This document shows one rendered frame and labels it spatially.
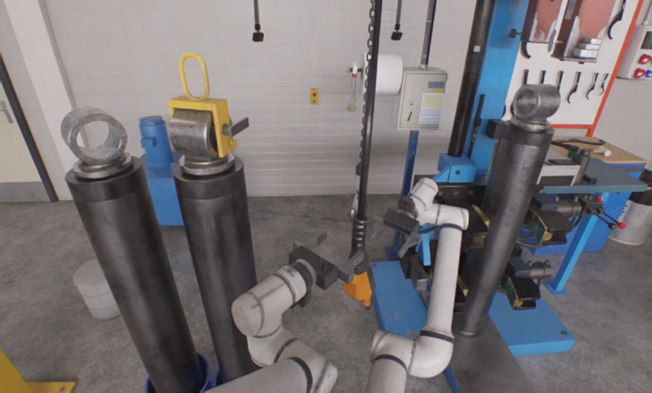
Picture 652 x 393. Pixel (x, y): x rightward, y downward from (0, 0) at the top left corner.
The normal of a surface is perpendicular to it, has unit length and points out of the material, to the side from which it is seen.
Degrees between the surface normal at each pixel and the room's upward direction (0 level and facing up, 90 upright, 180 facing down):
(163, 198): 90
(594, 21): 90
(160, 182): 90
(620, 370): 0
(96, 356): 0
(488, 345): 0
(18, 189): 90
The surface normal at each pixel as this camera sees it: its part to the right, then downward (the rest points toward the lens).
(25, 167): 0.07, 0.48
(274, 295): 0.50, -0.47
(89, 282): 0.02, -0.88
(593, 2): -0.18, 0.47
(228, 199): 0.69, 0.36
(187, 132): -0.25, 0.14
